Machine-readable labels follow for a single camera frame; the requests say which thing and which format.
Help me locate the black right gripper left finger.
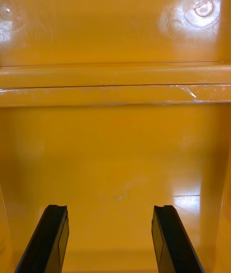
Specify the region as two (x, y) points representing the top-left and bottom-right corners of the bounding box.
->
(14, 204), (70, 273)

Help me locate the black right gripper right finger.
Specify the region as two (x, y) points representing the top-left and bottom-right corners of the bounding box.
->
(151, 205), (205, 273)

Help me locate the yellow-orange plastic bin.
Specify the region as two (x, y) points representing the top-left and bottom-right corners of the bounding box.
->
(0, 84), (231, 273)
(0, 0), (231, 89)

